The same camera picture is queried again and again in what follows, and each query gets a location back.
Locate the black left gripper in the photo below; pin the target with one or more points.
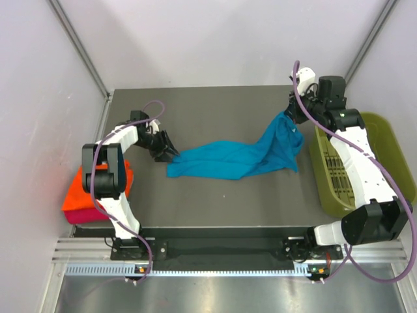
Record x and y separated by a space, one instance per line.
164 143

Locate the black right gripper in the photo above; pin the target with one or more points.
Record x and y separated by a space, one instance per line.
292 109

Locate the blue t shirt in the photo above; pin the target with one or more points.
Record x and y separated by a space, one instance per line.
275 150

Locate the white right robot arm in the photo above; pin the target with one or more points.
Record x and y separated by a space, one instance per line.
378 215

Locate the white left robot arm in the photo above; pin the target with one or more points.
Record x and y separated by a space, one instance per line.
104 177

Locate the olive green plastic basket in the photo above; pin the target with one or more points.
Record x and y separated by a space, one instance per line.
333 185

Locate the orange folded t shirt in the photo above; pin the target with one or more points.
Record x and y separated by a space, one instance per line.
77 199

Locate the pink folded t shirt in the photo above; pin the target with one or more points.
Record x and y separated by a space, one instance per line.
84 215

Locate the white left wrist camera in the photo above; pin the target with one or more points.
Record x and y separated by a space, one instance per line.
153 125

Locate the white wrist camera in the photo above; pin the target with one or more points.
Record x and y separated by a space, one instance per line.
304 78
153 125

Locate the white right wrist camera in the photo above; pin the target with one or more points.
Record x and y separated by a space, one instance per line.
304 78

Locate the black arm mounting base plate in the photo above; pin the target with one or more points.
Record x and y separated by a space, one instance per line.
224 248

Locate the grey slotted cable duct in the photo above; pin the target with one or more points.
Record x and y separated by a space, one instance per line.
136 271

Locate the aluminium frame rail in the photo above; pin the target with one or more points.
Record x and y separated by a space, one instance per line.
81 250

